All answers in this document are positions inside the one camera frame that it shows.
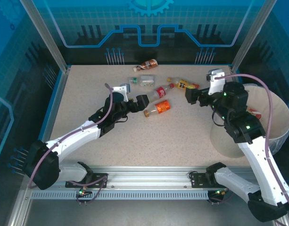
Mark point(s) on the orange juice bottle yellow label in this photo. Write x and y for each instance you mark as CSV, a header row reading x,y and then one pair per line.
x,y
182,83

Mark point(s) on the clear bottle bright orange label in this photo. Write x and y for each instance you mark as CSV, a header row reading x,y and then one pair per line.
x,y
162,106

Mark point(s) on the squashed clear plastic bottle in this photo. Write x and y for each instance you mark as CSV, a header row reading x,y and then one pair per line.
x,y
147,80

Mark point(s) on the clear bottle red label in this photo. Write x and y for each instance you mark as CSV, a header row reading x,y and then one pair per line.
x,y
161,91

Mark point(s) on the clear bottle green cap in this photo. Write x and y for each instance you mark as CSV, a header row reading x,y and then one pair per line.
x,y
133,80

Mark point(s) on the clear bottle orange cap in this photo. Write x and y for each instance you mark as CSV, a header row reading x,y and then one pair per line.
x,y
253,113

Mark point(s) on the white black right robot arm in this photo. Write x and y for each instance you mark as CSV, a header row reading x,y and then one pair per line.
x,y
259,160

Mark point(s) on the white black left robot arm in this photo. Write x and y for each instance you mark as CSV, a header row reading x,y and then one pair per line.
x,y
71,141

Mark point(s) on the brown copper plastic bottle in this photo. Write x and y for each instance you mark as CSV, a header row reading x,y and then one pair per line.
x,y
147,64

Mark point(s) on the small connector green light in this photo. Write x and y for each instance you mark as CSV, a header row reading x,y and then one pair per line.
x,y
220,191
81,192

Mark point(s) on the aluminium table side rail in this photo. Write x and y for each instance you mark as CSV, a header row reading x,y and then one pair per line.
x,y
235,70
57,99

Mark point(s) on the aluminium frame post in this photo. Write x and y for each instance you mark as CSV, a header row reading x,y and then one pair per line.
x,y
252,35
49,40

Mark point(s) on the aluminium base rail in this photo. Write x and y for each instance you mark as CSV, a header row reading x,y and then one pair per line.
x,y
146,179

